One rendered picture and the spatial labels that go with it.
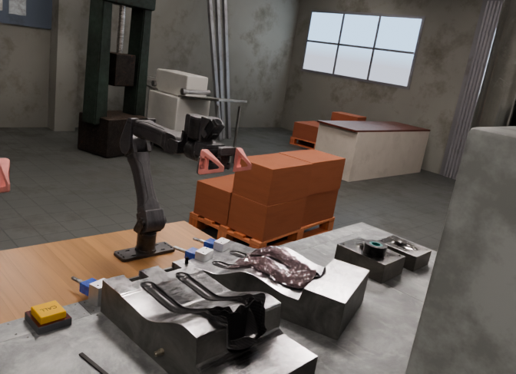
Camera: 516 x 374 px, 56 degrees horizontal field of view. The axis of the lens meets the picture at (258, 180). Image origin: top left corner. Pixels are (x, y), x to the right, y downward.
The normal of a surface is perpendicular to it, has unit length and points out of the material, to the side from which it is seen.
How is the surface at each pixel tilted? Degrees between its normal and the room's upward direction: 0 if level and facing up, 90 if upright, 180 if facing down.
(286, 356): 0
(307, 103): 90
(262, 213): 90
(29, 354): 0
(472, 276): 90
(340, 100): 90
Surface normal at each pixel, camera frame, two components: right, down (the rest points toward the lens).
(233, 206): -0.62, 0.11
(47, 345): 0.15, -0.96
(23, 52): 0.68, 0.29
